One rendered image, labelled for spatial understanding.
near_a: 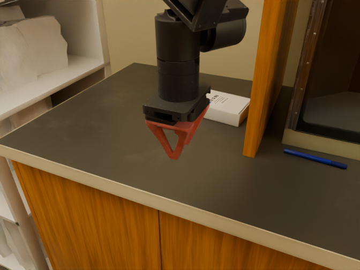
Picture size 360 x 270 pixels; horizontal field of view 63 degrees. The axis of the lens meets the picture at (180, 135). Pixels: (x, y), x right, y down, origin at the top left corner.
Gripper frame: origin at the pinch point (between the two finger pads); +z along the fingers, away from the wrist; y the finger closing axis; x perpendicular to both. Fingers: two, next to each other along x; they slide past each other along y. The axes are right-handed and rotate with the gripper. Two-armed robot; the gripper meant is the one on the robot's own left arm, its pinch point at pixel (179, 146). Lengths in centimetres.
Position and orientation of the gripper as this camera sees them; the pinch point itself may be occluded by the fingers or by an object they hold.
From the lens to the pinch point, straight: 46.9
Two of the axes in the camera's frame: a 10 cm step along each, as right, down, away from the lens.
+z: 0.1, 8.5, 5.3
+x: -9.1, -2.1, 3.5
